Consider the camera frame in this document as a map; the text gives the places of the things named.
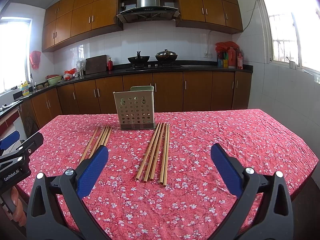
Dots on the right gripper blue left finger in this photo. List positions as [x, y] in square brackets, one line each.
[45, 218]

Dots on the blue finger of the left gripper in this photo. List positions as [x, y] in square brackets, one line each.
[9, 140]

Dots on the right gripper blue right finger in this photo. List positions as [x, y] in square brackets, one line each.
[274, 217]

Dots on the bamboo chopstick one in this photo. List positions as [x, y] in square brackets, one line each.
[88, 145]

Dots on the bamboo chopstick three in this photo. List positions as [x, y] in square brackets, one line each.
[98, 144]

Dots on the bamboo chopstick five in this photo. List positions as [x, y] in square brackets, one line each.
[107, 135]

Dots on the bamboo chopstick four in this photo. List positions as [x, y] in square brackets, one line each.
[103, 136]

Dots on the bamboo chopstick nine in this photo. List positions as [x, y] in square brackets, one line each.
[164, 154]

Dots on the bamboo chopstick seven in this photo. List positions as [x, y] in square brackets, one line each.
[154, 146]

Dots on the bamboo chopstick ten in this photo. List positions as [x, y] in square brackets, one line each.
[166, 156]

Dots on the bamboo chopstick eight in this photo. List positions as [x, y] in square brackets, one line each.
[159, 142]

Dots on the bamboo chopstick two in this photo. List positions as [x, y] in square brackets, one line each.
[97, 141]

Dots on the brown lower kitchen cabinets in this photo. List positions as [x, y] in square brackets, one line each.
[173, 92]

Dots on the left human hand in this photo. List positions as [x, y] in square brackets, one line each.
[18, 215]

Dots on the black countertop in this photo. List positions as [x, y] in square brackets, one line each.
[130, 71]

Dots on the yellow dish soap bottle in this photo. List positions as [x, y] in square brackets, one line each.
[25, 88]

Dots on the green basin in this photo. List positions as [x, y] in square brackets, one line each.
[53, 79]

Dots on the red white bag on counter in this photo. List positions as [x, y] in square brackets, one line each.
[69, 74]

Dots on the red floral tablecloth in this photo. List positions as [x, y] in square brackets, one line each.
[195, 200]

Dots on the left window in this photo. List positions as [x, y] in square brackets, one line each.
[15, 44]

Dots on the window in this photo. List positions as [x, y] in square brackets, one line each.
[292, 30]
[15, 44]

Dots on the dark wooden cutting board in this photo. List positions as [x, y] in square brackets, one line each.
[97, 64]

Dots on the small red bottle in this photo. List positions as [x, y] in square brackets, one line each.
[110, 64]

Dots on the beige perforated utensil holder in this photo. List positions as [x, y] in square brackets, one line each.
[136, 108]

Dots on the white cup on sill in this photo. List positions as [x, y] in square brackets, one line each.
[292, 64]

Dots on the dark red sauce bottle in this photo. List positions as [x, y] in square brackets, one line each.
[239, 59]

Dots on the large red oil bottle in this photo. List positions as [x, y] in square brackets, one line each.
[231, 58]

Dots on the black lidded wok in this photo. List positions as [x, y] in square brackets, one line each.
[166, 56]

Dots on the red bag on counter corner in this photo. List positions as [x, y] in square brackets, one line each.
[224, 46]

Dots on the steel range hood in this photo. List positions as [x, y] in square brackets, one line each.
[132, 11]

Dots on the right window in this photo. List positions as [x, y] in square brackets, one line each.
[292, 30]

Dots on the red plastic bag on wall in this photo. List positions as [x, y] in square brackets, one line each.
[35, 59]

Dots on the black wok with handle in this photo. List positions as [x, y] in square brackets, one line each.
[138, 60]

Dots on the brown upper wall cabinets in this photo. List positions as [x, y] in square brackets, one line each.
[70, 21]

